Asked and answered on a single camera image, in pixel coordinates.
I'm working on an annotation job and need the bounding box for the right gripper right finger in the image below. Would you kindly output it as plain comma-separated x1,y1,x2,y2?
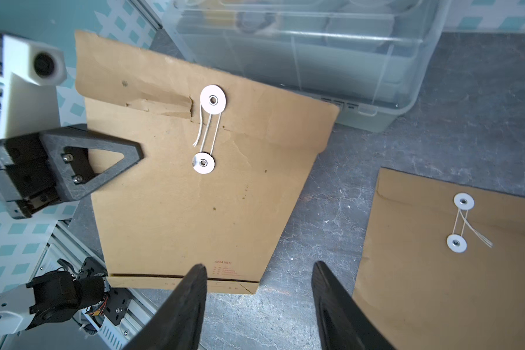
311,261,394,349

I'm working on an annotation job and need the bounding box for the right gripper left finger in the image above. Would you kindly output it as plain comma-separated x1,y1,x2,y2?
125,264,207,350

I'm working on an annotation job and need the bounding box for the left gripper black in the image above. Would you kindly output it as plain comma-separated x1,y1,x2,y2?
0,126,144,219

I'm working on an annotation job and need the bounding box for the brown file bag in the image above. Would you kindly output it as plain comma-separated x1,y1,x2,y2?
353,169,525,349
75,31,339,294

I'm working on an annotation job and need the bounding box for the bag closure string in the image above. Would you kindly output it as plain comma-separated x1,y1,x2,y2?
192,102,223,156

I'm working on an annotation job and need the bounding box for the white closure string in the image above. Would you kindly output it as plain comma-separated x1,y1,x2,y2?
450,207,494,249

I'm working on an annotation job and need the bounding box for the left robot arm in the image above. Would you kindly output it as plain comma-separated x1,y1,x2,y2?
0,33,144,336

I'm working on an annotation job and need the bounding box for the clear plastic storage box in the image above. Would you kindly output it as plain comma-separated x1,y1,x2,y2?
162,1,450,132

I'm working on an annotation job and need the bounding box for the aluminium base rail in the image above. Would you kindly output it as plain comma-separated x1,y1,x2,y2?
0,218,211,350

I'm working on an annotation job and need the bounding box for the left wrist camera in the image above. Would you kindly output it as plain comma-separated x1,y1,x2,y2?
0,35,67,139

